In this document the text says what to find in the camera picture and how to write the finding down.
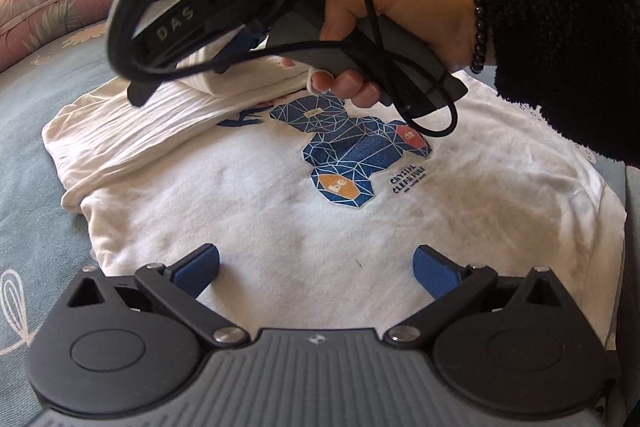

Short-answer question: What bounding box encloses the white printed sweatshirt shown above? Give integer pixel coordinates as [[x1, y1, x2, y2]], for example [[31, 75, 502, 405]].
[[41, 52, 628, 353]]

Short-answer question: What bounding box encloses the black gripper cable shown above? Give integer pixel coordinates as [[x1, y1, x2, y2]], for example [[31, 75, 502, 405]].
[[106, 0, 458, 140]]

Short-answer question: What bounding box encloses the person's right forearm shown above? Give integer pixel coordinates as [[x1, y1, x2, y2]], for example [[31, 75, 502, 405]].
[[477, 0, 640, 165]]

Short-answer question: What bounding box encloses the person's right hand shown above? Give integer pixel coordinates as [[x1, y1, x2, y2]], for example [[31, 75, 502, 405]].
[[281, 0, 483, 108]]

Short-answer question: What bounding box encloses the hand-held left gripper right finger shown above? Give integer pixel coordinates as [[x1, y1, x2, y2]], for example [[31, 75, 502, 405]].
[[382, 244, 568, 348]]

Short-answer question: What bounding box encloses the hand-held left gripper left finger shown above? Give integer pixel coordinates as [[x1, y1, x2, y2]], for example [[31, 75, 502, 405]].
[[67, 243, 251, 348]]

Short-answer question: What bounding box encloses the white finger bandage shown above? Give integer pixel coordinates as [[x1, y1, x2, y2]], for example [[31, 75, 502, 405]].
[[306, 68, 331, 90]]

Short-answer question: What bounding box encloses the black bead bracelet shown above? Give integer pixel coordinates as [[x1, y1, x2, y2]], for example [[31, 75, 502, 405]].
[[466, 0, 497, 75]]

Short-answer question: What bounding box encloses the bed with blue floral sheet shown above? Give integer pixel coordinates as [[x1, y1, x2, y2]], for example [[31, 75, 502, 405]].
[[0, 4, 628, 427]]

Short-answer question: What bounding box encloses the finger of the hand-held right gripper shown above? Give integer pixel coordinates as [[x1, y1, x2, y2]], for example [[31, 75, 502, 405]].
[[126, 66, 172, 108], [216, 24, 271, 76]]

